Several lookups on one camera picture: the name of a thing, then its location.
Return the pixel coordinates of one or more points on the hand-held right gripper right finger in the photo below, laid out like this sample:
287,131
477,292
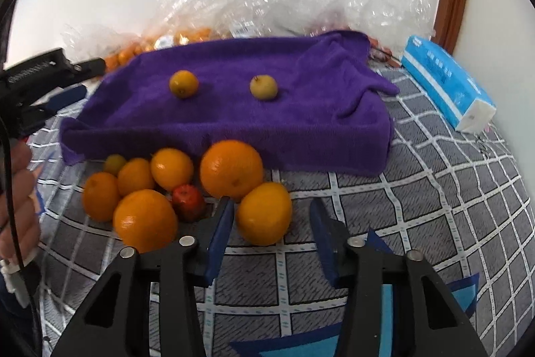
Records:
322,240

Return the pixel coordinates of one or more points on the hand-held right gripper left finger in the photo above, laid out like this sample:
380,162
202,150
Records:
220,240

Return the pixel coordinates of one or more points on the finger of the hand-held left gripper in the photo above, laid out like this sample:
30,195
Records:
65,97
90,67

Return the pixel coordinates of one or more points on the oval orange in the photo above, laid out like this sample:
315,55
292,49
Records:
264,212

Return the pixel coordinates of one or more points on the large orange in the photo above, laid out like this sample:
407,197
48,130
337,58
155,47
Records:
145,220
231,168

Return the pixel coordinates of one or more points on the small greenish-yellow fruit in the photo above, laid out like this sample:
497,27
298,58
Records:
114,163

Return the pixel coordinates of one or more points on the medium orange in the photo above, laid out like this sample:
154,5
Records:
100,196
172,168
136,176

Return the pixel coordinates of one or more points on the clear bag of red fruits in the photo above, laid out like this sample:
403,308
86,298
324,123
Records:
384,14

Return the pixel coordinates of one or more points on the person's left hand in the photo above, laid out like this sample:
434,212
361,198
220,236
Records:
19,206

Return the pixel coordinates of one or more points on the clear bag of small oranges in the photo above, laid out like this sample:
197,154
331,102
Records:
121,56

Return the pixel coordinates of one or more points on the small red apple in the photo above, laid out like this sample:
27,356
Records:
189,203

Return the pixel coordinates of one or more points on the small yellow-orange citrus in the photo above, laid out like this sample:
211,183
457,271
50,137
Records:
183,84

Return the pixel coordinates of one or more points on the grey checked bed sheet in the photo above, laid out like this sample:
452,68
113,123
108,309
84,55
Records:
418,194

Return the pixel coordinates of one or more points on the purple towel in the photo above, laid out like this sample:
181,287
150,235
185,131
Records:
250,122

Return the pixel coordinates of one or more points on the small yellow fruit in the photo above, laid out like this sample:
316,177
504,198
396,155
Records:
263,87

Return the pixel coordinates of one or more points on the blue and white tissue pack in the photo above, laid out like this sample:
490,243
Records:
443,81

